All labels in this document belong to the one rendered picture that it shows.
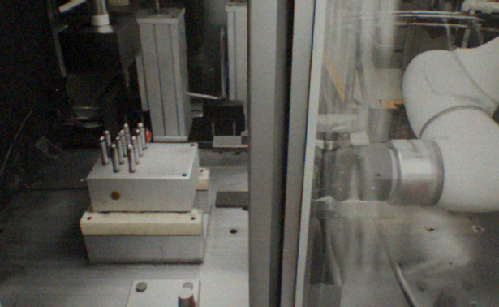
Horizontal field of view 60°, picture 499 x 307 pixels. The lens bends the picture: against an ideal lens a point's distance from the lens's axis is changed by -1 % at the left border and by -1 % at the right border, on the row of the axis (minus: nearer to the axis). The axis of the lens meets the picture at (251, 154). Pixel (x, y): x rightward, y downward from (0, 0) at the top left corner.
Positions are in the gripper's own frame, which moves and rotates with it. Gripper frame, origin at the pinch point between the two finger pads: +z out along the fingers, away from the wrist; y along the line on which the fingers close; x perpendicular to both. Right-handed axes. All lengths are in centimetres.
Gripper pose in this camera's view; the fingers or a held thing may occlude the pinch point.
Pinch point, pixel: (234, 172)
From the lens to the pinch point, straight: 58.0
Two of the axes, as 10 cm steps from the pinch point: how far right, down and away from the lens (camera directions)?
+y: 0.0, -8.8, -4.8
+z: -10.0, 0.0, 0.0
